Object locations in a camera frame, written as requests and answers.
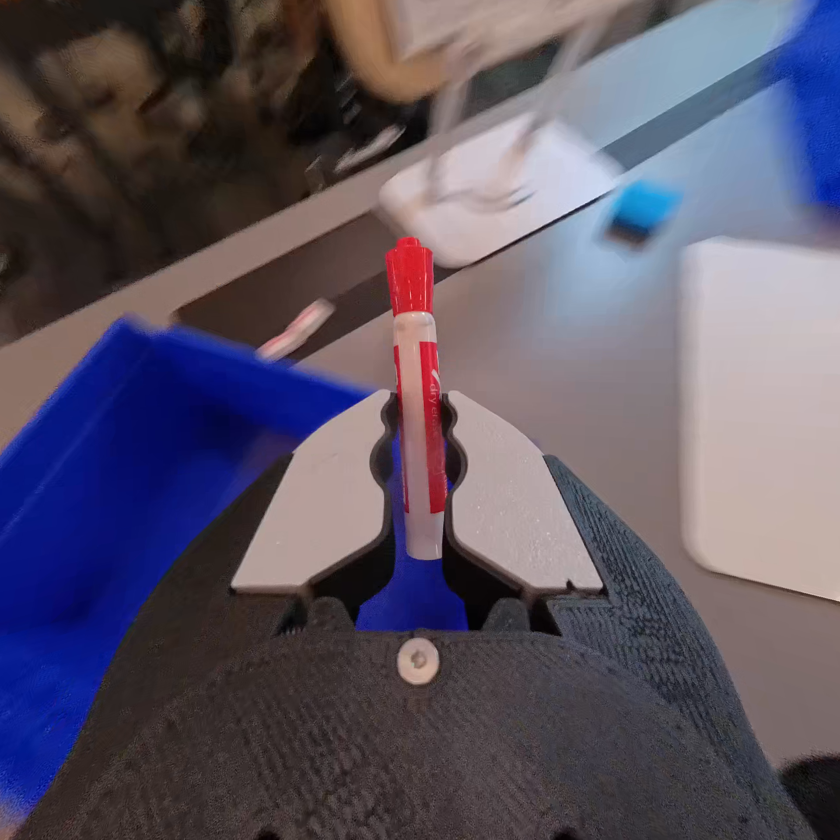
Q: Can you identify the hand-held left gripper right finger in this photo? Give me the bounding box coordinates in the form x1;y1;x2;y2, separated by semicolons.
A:
443;390;606;603

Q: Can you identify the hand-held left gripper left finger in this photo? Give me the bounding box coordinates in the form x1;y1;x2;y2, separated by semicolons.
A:
230;390;396;599

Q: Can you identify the red dry erase marker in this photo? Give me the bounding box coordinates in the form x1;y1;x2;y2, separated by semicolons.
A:
392;311;448;560

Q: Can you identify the blue plastic bin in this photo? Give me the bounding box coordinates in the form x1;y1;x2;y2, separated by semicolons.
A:
0;315;473;821
771;0;840;214

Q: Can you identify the white whiteboard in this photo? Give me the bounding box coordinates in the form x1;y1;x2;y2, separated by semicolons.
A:
679;236;840;601

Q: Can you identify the blue foam eraser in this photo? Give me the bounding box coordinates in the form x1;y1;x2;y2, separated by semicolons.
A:
600;180;683;250

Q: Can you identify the black tape strip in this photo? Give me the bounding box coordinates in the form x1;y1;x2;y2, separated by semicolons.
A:
597;46;788;172

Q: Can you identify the wooden backing board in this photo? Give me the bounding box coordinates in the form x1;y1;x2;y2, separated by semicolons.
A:
322;0;592;106

